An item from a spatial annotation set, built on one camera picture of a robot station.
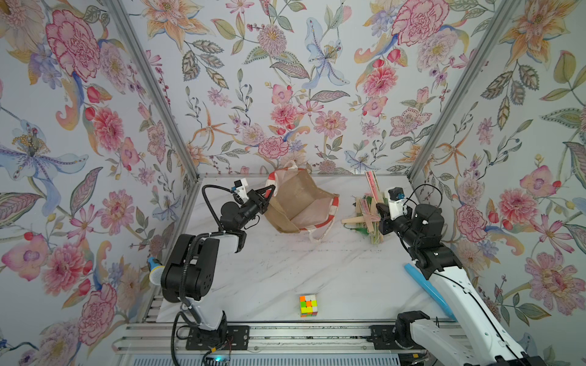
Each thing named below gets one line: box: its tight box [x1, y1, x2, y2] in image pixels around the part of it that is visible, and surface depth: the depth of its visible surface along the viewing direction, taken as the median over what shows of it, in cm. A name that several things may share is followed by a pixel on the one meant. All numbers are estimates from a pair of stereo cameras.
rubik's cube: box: [299, 294, 319, 318], surface depth 78 cm
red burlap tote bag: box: [264, 160, 340, 242], surface depth 92 cm
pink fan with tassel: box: [364, 170, 385, 204], surface depth 79 cm
